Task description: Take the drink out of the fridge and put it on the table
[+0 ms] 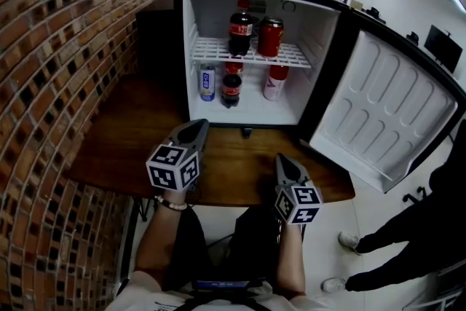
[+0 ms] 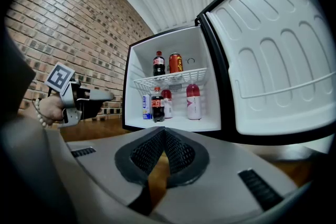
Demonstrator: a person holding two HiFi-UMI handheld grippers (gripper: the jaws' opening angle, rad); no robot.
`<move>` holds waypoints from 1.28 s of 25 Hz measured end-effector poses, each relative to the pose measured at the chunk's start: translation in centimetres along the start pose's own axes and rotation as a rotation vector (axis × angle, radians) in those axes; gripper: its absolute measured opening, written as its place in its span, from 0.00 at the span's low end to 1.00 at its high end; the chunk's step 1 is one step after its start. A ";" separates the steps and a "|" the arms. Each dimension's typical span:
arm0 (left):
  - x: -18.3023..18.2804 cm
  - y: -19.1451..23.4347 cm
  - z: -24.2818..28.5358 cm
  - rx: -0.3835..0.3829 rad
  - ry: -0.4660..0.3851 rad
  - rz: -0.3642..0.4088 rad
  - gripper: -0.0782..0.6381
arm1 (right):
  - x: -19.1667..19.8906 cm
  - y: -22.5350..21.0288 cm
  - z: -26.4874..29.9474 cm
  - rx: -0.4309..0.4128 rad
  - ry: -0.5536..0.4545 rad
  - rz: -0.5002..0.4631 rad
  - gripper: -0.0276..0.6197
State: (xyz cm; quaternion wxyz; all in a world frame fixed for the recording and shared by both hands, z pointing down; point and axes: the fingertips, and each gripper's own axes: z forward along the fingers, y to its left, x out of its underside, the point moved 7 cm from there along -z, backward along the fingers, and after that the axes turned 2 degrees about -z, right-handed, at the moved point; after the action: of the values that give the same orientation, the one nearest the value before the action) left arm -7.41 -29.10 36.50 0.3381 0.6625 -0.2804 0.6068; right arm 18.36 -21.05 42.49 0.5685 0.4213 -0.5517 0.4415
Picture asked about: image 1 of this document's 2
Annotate person's white shirt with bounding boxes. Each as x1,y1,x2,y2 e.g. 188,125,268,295
104,268,331,311

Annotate red drink can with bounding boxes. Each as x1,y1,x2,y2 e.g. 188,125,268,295
256,16,285,58

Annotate black mini fridge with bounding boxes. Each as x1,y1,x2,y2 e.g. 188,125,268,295
172,0,466,194

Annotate black computer monitor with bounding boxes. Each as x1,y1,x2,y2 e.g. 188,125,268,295
423,24,464,74

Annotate white and red bottle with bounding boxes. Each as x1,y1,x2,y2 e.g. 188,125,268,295
262,64,291,102

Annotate black castor chair base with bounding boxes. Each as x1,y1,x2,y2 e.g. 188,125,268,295
401,185,427,205

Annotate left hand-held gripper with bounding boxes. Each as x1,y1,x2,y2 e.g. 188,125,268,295
146,119,211,192

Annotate white wire shelf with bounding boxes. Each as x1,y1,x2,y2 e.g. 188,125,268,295
189,35,313,69

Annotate person's right forearm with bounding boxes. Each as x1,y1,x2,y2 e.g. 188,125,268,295
273,221,307,300

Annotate beaded bracelet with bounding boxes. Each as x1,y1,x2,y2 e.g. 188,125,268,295
154,194,189,212

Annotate person's black shorts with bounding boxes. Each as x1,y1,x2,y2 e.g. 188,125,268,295
162,205,283,294

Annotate blue and white can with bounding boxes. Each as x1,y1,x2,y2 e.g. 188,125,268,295
198,63,217,102

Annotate black device with blue screen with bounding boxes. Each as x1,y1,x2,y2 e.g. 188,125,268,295
191,277,256,291

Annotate person's left forearm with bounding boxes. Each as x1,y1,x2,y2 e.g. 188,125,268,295
133,189,190,276

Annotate red-capped cola bottle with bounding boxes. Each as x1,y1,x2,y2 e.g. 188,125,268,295
220,73,244,109
227,0,255,58

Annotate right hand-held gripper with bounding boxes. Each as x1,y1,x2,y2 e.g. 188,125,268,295
274,153,325,227

